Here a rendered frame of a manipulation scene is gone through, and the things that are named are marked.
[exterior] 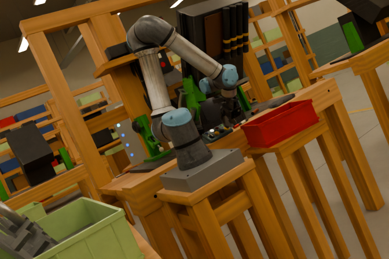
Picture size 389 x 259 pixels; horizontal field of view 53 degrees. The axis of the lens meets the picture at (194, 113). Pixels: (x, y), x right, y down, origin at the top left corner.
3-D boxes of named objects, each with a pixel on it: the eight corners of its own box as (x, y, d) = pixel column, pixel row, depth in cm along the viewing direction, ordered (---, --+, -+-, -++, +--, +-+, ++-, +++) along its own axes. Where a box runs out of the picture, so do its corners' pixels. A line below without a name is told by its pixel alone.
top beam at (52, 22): (224, -20, 293) (219, -31, 292) (26, 35, 220) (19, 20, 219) (217, -15, 301) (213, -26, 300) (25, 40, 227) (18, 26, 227)
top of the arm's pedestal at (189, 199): (256, 166, 153) (252, 157, 153) (191, 206, 138) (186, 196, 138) (216, 167, 181) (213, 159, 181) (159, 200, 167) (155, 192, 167)
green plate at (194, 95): (209, 108, 226) (202, 73, 227) (197, 110, 222) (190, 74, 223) (199, 111, 236) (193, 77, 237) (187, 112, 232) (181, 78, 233)
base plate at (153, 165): (299, 95, 249) (298, 92, 249) (157, 172, 195) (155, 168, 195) (259, 105, 285) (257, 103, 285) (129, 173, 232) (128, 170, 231)
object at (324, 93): (343, 98, 247) (334, 76, 246) (143, 218, 174) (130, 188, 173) (326, 102, 259) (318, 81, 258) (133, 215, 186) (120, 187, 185)
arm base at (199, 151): (219, 153, 157) (210, 131, 156) (191, 170, 149) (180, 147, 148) (200, 155, 170) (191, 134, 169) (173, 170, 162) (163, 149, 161)
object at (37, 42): (273, 97, 299) (223, -20, 293) (98, 188, 226) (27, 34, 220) (265, 99, 307) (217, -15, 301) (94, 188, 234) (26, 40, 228)
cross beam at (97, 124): (242, 67, 300) (237, 56, 299) (88, 136, 236) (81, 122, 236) (238, 69, 304) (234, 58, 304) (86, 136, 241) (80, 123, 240)
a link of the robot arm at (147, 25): (151, 1, 152) (244, 70, 168) (143, 11, 162) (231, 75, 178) (138, 24, 149) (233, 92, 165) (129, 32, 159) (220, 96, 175)
